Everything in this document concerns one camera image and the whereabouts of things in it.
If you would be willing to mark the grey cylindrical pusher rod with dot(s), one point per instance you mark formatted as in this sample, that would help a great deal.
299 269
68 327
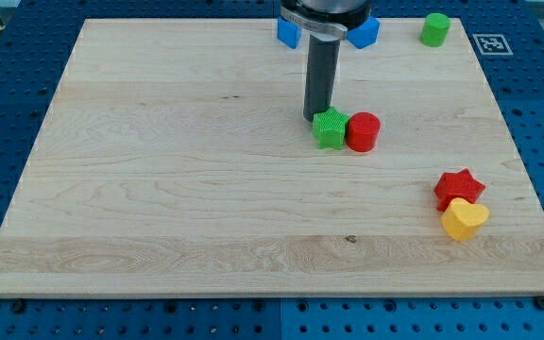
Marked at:
322 60

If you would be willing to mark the green star block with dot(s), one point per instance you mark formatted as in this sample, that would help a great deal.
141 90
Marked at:
329 128

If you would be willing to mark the red cylinder block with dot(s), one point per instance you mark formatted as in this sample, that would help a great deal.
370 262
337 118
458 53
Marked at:
363 131

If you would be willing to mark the red star block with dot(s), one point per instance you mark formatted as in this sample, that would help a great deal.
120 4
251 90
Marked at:
453 185

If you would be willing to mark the blue block left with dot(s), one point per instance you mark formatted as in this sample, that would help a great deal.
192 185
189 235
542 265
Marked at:
288 33

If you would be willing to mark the blue block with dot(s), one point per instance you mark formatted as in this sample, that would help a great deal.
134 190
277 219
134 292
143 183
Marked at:
366 34
288 33

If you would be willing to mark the blue block right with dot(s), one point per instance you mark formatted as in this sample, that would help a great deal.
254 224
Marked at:
366 34

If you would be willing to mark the green cylinder block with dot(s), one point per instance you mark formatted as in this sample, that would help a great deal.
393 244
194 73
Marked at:
435 29

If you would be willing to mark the white fiducial marker tag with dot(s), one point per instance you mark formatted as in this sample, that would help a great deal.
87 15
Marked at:
491 44

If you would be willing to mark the wooden board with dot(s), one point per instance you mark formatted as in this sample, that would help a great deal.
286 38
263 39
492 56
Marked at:
174 162

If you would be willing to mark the yellow heart block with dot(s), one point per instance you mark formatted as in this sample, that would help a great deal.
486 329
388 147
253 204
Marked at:
462 219

